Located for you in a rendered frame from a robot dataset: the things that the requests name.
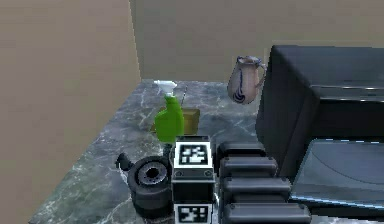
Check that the black microwave oven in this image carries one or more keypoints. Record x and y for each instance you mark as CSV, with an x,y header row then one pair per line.
x,y
320,126

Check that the green spray bottle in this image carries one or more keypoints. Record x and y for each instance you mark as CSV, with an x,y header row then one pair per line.
x,y
169,121

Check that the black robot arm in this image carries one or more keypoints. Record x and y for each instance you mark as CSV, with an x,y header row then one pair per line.
x,y
250,186

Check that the white blue ceramic pitcher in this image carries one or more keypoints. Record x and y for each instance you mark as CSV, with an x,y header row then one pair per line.
x,y
242,81

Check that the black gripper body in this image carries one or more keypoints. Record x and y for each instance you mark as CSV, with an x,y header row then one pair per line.
x,y
150,186

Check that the yellow sponge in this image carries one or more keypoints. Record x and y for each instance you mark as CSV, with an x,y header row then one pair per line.
x,y
191,120

